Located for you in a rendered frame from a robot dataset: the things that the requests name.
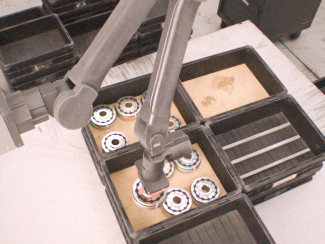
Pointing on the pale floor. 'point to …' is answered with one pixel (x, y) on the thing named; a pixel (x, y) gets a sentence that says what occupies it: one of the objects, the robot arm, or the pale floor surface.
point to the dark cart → (270, 15)
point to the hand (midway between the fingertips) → (150, 187)
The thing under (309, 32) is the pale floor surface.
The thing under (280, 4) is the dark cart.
